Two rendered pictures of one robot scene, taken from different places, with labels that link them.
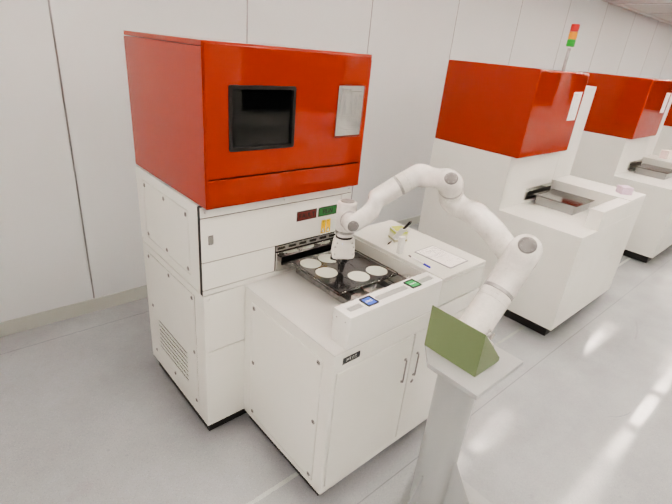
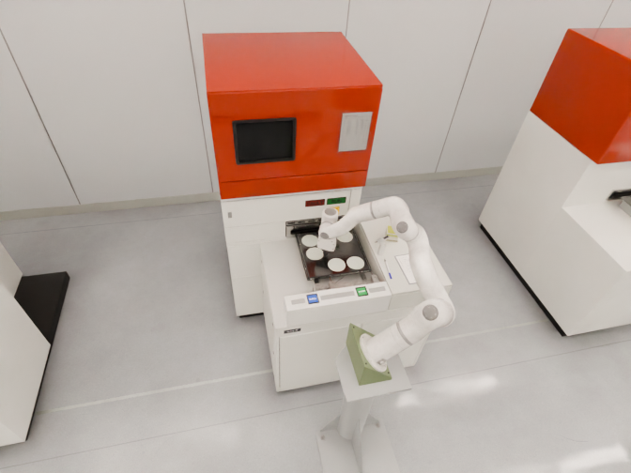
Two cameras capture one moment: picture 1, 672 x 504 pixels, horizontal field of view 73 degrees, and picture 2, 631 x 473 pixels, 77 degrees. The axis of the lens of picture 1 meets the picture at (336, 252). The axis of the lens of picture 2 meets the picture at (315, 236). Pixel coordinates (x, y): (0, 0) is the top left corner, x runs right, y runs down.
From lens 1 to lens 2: 1.10 m
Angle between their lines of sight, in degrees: 30
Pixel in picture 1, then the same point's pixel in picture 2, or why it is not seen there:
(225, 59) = (227, 103)
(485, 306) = (384, 342)
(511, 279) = (412, 330)
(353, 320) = (290, 312)
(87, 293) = (208, 188)
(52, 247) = (185, 156)
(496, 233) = (424, 285)
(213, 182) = (224, 183)
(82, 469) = (164, 314)
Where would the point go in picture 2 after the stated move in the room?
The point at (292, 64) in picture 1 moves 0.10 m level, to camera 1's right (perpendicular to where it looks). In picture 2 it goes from (291, 101) to (310, 107)
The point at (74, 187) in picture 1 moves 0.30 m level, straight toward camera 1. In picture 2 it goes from (199, 117) to (192, 136)
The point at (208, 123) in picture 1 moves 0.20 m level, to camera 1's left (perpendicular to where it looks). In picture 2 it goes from (217, 146) to (185, 133)
